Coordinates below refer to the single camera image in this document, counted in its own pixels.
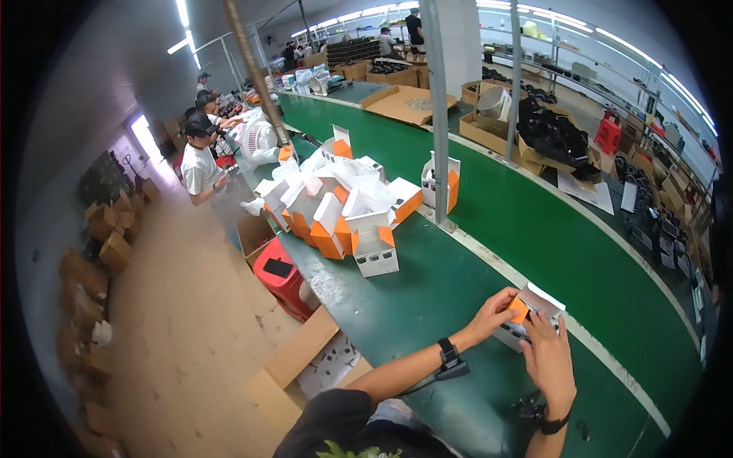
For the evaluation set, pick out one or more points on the open cardboard box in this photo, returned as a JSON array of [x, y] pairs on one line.
[[253, 234]]

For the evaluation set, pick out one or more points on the row of black parts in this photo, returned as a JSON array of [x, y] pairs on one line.
[[658, 223]]

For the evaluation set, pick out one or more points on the pile of white orange cartons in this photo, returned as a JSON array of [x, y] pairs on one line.
[[338, 220]]

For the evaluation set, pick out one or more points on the white orange product box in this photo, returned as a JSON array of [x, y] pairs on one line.
[[441, 184], [535, 306]]

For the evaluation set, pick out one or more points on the cardboard boxes with white fan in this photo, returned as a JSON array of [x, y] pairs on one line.
[[492, 117]]

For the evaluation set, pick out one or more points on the flat cardboard tray with screws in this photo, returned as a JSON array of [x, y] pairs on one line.
[[404, 104]]

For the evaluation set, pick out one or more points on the cardboard boxes with black parts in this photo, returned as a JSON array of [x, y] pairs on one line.
[[385, 74]]

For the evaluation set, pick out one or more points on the white sheet with black parts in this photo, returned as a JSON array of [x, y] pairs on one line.
[[327, 365]]

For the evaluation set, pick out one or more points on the green conveyor belt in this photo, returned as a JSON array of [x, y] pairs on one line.
[[544, 229]]

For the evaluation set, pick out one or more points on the flat cardboard sheet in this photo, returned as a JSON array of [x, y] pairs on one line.
[[299, 349]]

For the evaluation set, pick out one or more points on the person's body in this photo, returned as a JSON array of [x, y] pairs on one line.
[[343, 426]]

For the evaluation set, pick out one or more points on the white paper sheet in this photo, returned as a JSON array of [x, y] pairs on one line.
[[587, 192]]

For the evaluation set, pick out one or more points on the black wrist band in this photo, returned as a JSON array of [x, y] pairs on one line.
[[450, 359], [547, 421]]

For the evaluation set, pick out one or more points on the heap of white fan parts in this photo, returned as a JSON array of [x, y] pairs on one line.
[[312, 81]]

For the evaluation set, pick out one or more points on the fluorescent ceiling lights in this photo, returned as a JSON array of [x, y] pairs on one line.
[[186, 31]]

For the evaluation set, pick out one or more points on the row of cardboard boxes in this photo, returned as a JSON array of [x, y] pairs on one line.
[[83, 343]]

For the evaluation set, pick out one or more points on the red plastic stool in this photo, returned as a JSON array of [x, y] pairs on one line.
[[284, 285], [608, 133]]

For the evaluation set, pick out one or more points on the grey metal post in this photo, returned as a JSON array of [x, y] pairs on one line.
[[438, 109], [513, 80]]

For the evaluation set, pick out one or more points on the stack of cardboard boxes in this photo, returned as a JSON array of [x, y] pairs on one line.
[[114, 226]]

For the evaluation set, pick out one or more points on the person's left hand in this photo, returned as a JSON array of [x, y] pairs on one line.
[[487, 320]]

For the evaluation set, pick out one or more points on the white fan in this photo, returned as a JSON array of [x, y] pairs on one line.
[[257, 137]]

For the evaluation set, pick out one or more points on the heap of black fan grilles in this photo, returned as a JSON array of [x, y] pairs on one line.
[[551, 134]]

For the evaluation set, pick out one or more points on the person's right hand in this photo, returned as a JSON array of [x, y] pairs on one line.
[[550, 366]]

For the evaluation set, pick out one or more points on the dark pallet stack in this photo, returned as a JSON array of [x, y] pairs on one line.
[[103, 178]]

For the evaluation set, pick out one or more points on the black phone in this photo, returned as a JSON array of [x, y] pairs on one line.
[[278, 267]]

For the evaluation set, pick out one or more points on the brown slanted pole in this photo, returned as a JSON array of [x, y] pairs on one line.
[[255, 68]]

